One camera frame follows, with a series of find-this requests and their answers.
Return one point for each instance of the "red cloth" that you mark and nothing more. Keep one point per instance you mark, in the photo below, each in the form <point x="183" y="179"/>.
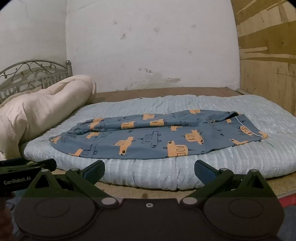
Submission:
<point x="288" y="199"/>

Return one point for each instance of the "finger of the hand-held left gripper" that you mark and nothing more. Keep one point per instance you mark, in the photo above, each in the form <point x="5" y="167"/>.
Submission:
<point x="49" y="164"/>

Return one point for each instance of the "wooden board panel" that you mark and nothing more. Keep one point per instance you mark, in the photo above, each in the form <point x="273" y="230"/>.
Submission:
<point x="268" y="58"/>

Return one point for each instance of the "blue pants with orange print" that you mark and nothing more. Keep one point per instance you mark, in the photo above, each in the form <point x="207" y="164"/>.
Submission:
<point x="150" y="139"/>

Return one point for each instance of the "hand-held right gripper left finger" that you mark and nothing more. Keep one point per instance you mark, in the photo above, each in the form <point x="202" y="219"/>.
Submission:
<point x="93" y="172"/>

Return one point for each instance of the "cream rolled comforter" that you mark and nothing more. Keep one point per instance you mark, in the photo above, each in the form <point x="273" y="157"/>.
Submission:
<point x="34" y="111"/>

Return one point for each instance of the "grey metal headboard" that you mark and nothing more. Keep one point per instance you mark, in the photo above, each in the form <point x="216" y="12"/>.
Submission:
<point x="34" y="74"/>

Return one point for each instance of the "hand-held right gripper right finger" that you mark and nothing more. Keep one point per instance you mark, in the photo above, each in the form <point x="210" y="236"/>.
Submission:
<point x="204" y="172"/>

